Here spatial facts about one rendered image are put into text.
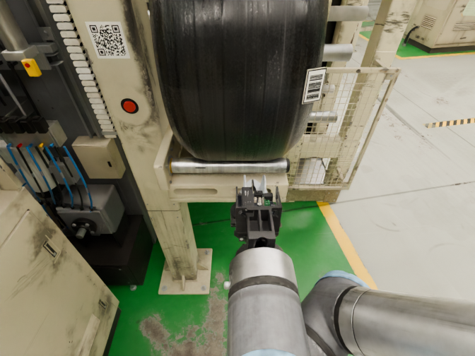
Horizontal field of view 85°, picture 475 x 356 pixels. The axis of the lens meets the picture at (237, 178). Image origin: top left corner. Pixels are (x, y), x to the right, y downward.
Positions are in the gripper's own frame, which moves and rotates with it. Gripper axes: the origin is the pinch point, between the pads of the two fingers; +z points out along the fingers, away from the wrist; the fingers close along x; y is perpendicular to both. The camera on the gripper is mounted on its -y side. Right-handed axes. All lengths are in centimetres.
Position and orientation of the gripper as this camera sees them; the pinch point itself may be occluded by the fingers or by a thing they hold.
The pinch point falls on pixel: (252, 186)
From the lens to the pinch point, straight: 54.4
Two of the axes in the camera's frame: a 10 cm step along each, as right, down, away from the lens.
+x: -10.0, 0.0, 0.0
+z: 0.0, -6.0, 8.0
